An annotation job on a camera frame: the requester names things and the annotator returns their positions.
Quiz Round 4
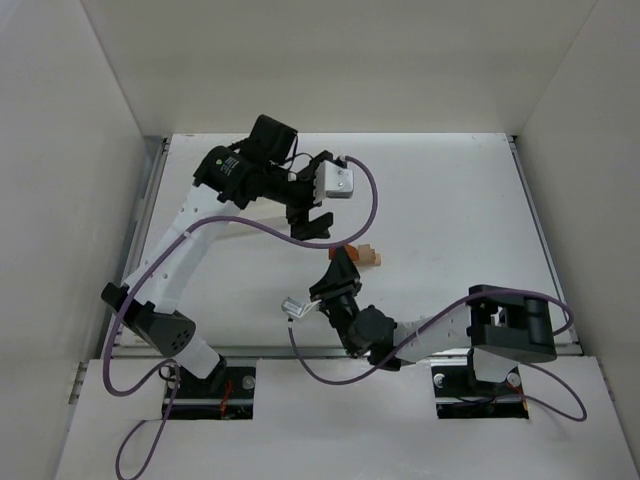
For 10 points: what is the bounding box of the orange triangular wood block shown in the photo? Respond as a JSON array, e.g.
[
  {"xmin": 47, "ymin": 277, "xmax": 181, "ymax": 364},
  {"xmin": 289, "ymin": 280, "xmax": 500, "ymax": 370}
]
[{"xmin": 328, "ymin": 244, "xmax": 359, "ymax": 262}]

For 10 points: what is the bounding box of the light wood cube block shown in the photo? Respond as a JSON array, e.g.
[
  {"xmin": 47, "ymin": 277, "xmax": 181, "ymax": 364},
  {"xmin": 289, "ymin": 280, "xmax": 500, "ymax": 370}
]
[{"xmin": 358, "ymin": 244, "xmax": 376, "ymax": 257}]

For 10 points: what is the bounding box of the long light wood block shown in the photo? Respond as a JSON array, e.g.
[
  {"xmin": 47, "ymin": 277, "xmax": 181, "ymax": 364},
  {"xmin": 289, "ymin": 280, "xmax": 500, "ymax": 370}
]
[{"xmin": 358, "ymin": 253, "xmax": 381, "ymax": 266}]

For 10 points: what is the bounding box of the white plastic tray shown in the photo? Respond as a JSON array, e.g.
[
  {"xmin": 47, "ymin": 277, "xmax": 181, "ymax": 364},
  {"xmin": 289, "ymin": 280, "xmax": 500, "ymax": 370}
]
[{"xmin": 216, "ymin": 201, "xmax": 290, "ymax": 240}]

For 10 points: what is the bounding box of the striped dark wood block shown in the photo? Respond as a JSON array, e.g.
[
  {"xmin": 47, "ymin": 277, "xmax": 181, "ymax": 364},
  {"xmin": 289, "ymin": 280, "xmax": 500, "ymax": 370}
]
[{"xmin": 357, "ymin": 244, "xmax": 379, "ymax": 265}]

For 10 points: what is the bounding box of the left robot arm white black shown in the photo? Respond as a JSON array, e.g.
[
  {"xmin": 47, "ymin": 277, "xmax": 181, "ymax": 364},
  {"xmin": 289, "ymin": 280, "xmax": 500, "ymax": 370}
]
[{"xmin": 101, "ymin": 115, "xmax": 344, "ymax": 383}]

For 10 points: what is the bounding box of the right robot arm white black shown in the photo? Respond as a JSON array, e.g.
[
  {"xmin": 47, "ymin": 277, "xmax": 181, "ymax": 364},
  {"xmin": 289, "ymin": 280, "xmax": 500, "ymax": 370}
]
[{"xmin": 309, "ymin": 247, "xmax": 560, "ymax": 383}]

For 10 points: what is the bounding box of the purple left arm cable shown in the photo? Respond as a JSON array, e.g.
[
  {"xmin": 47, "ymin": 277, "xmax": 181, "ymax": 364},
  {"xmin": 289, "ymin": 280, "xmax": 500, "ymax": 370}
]
[{"xmin": 102, "ymin": 154, "xmax": 379, "ymax": 480}]

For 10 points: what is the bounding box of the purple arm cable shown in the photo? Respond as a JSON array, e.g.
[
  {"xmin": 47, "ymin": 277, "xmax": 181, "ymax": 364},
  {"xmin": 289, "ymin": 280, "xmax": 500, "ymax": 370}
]
[
  {"xmin": 102, "ymin": 154, "xmax": 379, "ymax": 480},
  {"xmin": 286, "ymin": 287, "xmax": 589, "ymax": 422}
]

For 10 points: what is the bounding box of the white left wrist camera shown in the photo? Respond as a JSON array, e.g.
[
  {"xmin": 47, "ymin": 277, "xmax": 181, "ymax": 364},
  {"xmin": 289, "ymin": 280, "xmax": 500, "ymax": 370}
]
[{"xmin": 314, "ymin": 160, "xmax": 354, "ymax": 203}]

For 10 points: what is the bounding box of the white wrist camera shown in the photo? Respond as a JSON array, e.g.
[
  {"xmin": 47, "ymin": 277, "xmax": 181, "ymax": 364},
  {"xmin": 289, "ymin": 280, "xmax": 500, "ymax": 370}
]
[
  {"xmin": 281, "ymin": 297, "xmax": 321, "ymax": 319},
  {"xmin": 314, "ymin": 160, "xmax": 354, "ymax": 203}
]

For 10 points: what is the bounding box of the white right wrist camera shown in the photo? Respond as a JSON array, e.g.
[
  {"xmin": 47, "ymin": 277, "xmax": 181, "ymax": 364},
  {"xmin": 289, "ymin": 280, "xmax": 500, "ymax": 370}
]
[{"xmin": 281, "ymin": 297, "xmax": 321, "ymax": 319}]

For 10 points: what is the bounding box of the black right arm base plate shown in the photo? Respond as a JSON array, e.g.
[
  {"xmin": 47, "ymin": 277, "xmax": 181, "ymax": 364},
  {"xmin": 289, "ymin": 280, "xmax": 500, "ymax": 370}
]
[{"xmin": 431, "ymin": 365, "xmax": 529, "ymax": 420}]

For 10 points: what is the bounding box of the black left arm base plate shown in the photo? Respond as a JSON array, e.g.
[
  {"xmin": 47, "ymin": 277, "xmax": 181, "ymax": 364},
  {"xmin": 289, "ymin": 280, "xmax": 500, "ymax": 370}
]
[{"xmin": 159, "ymin": 365, "xmax": 256, "ymax": 421}]

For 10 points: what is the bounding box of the aluminium rail left side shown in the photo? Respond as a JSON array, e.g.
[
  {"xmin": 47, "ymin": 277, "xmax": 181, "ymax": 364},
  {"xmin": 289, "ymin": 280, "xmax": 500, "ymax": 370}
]
[{"xmin": 99, "ymin": 135, "xmax": 170, "ymax": 359}]

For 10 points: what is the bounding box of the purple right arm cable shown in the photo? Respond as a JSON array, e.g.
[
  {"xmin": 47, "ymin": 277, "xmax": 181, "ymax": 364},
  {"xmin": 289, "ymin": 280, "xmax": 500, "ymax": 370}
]
[{"xmin": 286, "ymin": 287, "xmax": 589, "ymax": 422}]

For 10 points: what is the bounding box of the aluminium rail front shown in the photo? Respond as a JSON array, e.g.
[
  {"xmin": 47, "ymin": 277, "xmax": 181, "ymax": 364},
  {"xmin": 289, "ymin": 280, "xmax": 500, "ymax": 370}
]
[{"xmin": 112, "ymin": 343, "xmax": 583, "ymax": 359}]

